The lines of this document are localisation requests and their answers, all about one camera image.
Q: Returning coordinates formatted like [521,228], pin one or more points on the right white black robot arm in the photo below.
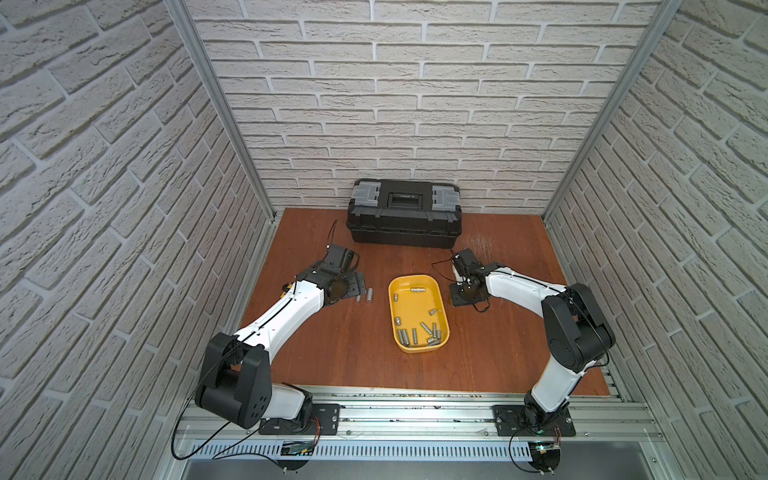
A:
[578,334]

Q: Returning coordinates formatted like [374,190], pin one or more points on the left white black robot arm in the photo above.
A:
[236,383]

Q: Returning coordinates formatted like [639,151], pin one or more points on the black plastic toolbox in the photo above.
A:
[405,212]

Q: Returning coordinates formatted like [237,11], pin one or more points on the aluminium rail frame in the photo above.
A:
[382,433]

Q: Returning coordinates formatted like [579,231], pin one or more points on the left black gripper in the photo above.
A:
[354,285]

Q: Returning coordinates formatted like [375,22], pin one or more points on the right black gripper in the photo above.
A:
[457,300]

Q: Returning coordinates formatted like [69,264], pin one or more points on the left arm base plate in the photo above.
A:
[322,419]

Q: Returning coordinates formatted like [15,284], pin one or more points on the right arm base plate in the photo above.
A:
[530,420]

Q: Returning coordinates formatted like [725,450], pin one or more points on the yellow plastic tray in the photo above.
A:
[423,315]

